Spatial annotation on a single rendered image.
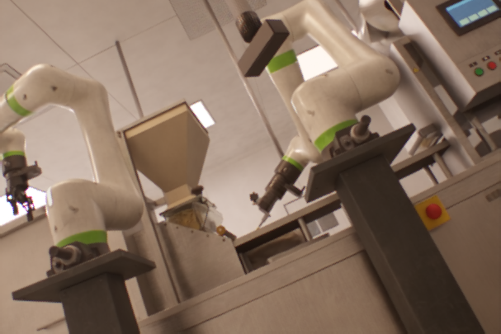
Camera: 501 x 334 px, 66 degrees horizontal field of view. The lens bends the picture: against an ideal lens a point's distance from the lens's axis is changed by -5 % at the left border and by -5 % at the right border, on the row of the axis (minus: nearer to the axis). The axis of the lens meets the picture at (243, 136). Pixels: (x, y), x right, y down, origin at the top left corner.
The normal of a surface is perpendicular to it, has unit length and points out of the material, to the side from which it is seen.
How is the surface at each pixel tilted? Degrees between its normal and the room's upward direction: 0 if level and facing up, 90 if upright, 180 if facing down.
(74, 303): 90
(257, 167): 90
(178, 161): 114
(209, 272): 90
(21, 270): 90
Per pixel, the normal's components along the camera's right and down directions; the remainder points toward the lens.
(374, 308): -0.18, -0.35
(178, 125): -0.01, 0.02
